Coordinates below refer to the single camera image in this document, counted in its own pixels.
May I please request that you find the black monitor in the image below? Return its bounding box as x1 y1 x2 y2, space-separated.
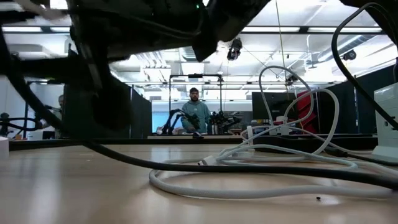
251 91 298 121

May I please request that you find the black power strip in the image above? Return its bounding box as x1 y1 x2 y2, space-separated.
253 134 379 155

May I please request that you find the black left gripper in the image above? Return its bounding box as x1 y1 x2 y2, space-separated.
67 0 271 131

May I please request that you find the black ceiling-hung lamp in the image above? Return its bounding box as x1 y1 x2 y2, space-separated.
343 49 358 62
226 37 243 62
285 73 299 86

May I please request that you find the person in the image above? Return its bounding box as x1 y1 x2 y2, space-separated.
180 87 212 134
40 94 66 139

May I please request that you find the thin black charger cable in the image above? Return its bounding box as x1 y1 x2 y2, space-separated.
323 2 398 167

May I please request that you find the red cabinet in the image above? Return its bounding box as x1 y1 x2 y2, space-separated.
297 90 318 135

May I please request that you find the silver ventilation duct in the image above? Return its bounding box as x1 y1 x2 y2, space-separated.
177 46 208 62

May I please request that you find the black partition panel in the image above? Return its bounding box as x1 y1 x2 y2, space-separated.
62 82 153 140
317 63 396 135

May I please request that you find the black USB cable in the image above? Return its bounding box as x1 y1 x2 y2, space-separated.
0 26 398 191

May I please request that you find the pale green cube power strip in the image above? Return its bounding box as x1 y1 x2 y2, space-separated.
371 82 398 162

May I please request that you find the black background rig frame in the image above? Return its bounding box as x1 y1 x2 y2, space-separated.
169 73 223 135

